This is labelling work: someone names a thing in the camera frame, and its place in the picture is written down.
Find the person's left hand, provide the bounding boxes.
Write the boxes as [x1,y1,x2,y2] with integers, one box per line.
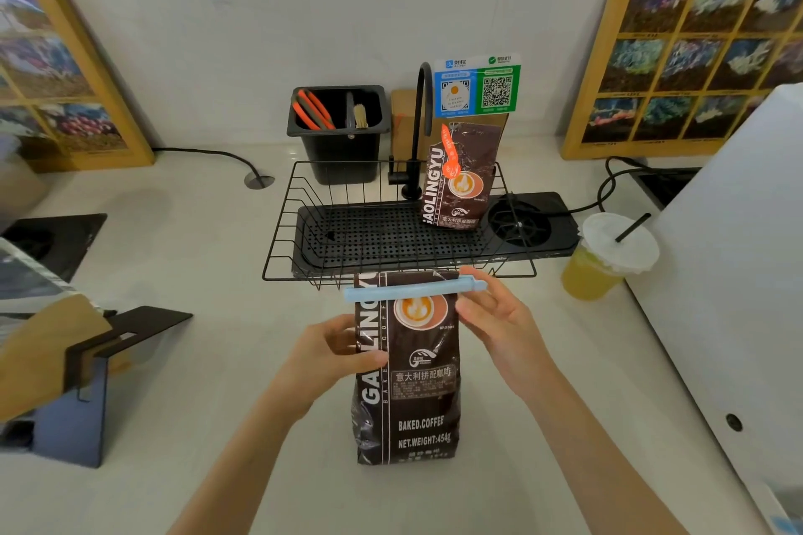
[275,314,390,424]

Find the person's right hand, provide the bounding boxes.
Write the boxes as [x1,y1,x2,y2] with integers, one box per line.
[454,267,557,399]

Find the dark coffee bag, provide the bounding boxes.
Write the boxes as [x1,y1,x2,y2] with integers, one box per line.
[419,122,503,232]
[351,270,464,466]

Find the light blue sealing clip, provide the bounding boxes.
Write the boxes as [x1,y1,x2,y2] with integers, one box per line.
[344,278,488,304]

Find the person's left forearm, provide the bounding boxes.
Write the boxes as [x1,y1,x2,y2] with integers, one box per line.
[168,387,315,535]

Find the person's right forearm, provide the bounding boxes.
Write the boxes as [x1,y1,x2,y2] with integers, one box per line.
[519,362,689,535]

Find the black round rinser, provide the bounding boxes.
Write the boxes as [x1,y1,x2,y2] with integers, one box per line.
[488,196,553,249]

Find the black perforated drip tray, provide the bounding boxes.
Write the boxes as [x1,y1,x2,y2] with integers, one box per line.
[292,192,579,278]

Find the plastic cup of yellow drink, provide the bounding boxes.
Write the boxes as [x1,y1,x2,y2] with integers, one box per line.
[561,213,661,302]

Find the orange sealing clip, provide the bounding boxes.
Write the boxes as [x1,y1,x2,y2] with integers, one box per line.
[439,124,465,176]

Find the black straw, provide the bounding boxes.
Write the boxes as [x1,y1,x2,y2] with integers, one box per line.
[615,213,652,243]

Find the black plastic bin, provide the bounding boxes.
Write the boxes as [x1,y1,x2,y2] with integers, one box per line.
[287,85,391,186]

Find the blue and green code sign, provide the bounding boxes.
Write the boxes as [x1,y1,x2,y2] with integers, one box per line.
[433,53,522,118]

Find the black faucet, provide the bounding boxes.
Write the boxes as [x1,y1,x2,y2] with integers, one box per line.
[387,62,435,201]

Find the black recessed panel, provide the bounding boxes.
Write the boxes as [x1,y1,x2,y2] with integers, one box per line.
[630,167,702,211]

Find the white appliance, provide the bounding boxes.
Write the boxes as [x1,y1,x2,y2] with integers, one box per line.
[624,83,803,535]

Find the black metal stand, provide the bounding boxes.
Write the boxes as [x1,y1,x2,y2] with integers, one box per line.
[31,306,194,469]

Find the brown wooden panel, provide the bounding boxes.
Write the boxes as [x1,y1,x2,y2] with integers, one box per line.
[0,294,133,423]

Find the black square mat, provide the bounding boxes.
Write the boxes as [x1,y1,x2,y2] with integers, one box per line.
[0,214,109,283]

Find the wooden framed flower pictures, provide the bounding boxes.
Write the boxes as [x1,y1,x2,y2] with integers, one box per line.
[560,0,803,161]

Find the grey printed packet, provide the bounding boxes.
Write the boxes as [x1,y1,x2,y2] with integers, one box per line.
[0,237,95,329]

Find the wooden framed photo pictures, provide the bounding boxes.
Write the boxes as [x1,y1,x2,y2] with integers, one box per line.
[0,0,156,173]

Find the black wire rack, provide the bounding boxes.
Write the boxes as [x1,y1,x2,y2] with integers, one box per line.
[262,160,538,291]

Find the thick black cable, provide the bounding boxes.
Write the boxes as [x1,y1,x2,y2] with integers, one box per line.
[568,156,647,216]

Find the orange handled scissors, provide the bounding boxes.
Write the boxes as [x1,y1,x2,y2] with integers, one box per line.
[292,89,337,132]

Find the thin black cable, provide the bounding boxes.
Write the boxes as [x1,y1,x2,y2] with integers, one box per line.
[152,147,259,181]

